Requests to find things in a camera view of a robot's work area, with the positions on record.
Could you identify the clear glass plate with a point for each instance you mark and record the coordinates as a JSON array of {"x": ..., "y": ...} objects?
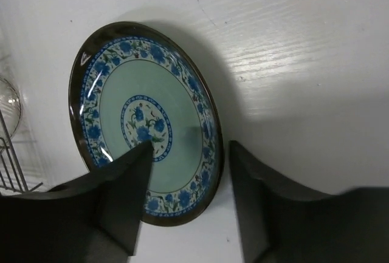
[{"x": 11, "y": 107}]

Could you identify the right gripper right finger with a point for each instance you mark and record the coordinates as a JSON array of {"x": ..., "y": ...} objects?
[{"x": 281, "y": 220}]

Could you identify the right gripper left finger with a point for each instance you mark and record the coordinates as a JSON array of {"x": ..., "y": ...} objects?
[{"x": 93, "y": 218}]

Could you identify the grey wire dish rack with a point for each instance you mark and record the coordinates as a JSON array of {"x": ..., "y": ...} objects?
[{"x": 12, "y": 176}]

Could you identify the blue floral plate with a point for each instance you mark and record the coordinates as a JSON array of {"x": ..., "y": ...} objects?
[{"x": 131, "y": 84}]

